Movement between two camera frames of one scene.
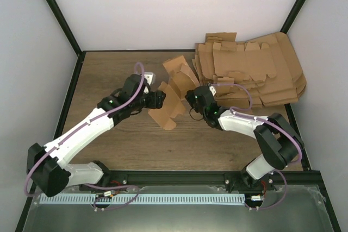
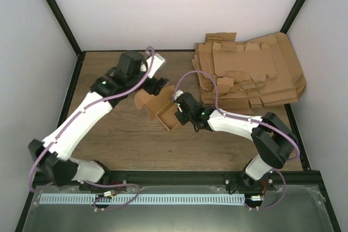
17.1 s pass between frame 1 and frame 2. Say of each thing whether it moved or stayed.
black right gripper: moved
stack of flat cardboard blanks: stayed
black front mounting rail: stayed
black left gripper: moved
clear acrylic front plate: stayed
